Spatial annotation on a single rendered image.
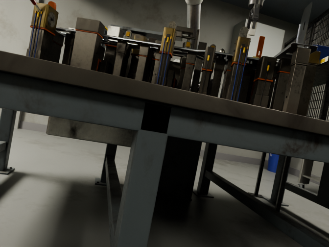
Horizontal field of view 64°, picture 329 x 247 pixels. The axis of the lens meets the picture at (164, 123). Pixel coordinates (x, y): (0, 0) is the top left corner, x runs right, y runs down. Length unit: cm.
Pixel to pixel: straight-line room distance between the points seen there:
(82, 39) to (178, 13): 363
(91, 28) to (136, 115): 85
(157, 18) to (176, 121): 421
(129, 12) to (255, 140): 419
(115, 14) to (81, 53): 335
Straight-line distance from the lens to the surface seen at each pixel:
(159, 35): 186
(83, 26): 145
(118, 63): 151
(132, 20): 474
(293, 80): 116
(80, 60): 141
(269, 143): 80
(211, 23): 511
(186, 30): 173
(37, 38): 150
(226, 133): 73
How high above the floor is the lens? 63
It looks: 2 degrees down
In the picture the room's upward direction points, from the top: 11 degrees clockwise
